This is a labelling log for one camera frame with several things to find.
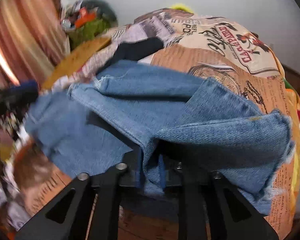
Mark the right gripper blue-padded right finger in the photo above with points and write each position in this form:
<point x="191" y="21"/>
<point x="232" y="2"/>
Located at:
<point x="209" y="206"/>

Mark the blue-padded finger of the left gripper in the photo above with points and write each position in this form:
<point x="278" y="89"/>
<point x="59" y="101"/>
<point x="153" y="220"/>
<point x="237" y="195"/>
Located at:
<point x="27" y="92"/>

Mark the black folded garment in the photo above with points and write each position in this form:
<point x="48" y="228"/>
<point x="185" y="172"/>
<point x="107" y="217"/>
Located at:
<point x="137" y="50"/>

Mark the blue denim pants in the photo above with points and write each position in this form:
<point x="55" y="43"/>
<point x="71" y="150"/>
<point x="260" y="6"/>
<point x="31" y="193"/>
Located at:
<point x="89" y="126"/>

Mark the yellow pillow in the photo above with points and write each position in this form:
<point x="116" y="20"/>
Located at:
<point x="182" y="7"/>

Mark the green patterned box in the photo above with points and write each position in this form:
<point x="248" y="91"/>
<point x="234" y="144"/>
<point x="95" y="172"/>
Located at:
<point x="87" y="32"/>

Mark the orange box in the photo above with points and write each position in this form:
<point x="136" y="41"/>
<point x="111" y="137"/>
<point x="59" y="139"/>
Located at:
<point x="85" y="19"/>

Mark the grey plush toy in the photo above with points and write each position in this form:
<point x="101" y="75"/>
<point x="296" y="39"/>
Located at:
<point x="102" y="9"/>

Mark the pink striped curtain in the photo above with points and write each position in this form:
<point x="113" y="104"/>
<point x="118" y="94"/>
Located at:
<point x="32" y="41"/>

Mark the brown wooden board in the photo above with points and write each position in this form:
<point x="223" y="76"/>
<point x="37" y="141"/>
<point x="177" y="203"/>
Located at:
<point x="76" y="59"/>

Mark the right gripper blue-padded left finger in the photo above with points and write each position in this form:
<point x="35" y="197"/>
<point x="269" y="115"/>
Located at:
<point x="88" y="207"/>

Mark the newspaper print bed cover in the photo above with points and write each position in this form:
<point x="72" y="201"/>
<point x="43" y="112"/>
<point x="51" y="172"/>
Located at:
<point x="217" y="47"/>

